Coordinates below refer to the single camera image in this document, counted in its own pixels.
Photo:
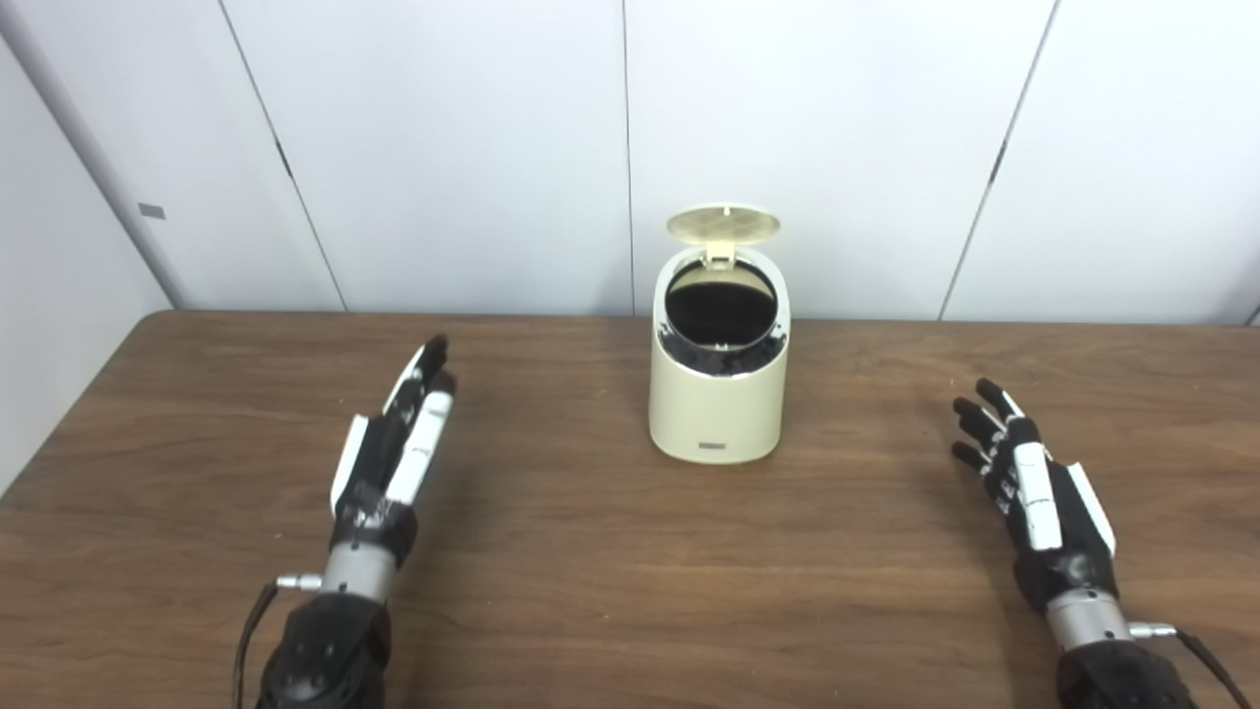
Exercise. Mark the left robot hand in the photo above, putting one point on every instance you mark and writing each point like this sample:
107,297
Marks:
379,492

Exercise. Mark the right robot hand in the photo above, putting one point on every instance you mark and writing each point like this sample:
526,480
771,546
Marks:
1058,532

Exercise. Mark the cream-colored lidded bin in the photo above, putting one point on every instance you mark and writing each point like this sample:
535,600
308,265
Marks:
719,414

